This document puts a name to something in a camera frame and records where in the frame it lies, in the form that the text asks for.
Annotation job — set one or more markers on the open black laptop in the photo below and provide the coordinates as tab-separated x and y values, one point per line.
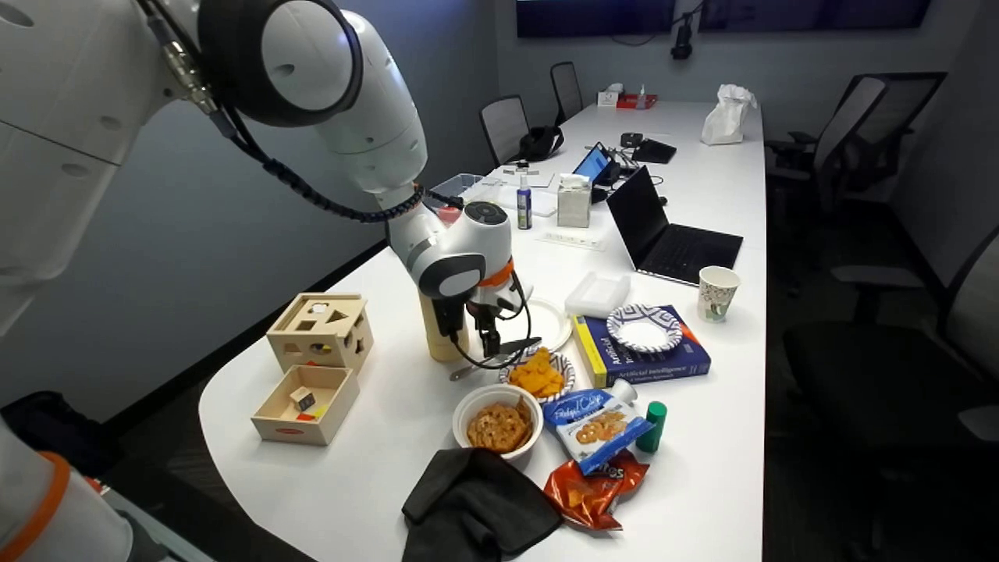
675	250

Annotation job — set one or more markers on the small white box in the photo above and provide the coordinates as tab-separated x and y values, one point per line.
609	97

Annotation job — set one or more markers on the tablet with blue screen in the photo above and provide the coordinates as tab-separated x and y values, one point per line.
594	162

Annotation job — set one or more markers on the open wooden box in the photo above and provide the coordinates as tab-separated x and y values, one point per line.
272	424

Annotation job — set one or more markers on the blue snack bag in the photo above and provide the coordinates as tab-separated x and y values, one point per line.
594	426

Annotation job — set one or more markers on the red flat package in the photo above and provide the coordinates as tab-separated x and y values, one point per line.
638	100

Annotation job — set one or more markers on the small green bottle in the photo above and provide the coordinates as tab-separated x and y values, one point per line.
654	430

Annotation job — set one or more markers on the small white bottle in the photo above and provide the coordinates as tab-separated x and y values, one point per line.
626	391

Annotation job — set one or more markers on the black webcam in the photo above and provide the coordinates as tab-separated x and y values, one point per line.
686	34

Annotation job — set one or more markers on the patterned paper bowl with chips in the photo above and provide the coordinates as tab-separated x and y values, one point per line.
542	377

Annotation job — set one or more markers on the black flat case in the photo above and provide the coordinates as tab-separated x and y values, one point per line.
657	151

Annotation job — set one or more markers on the black office chair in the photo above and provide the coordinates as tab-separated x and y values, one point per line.
864	114
567	89

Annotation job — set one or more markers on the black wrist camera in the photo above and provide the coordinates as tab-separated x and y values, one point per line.
451	317

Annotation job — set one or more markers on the clear plastic storage bin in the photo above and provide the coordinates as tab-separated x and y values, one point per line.
458	190

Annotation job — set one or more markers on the wooden shape sorter cube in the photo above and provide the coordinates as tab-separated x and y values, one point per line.
317	331

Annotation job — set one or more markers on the small spray bottle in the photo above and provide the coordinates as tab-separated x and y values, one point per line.
527	208

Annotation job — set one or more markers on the white bowl of pretzels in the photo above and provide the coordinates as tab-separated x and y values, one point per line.
497	426

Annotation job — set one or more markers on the orange toy block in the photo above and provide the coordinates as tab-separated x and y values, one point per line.
303	415

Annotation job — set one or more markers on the black wall monitor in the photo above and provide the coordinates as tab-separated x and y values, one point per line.
813	15
594	18

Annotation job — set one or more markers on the black cloth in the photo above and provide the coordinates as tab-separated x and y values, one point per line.
473	510

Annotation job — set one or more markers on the white cup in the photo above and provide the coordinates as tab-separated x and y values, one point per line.
552	324

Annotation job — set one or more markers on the paper coffee cup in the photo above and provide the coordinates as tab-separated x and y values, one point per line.
720	290

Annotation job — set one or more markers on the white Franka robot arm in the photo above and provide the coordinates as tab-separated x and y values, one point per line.
344	81

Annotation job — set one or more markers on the clear plastic clamshell container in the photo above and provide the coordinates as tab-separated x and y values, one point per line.
599	290

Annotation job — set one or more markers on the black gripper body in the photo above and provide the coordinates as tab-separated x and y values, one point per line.
495	310

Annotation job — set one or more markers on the orange snack bag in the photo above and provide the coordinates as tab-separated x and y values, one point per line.
594	494

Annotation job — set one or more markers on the black pouch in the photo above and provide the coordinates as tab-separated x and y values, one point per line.
542	143

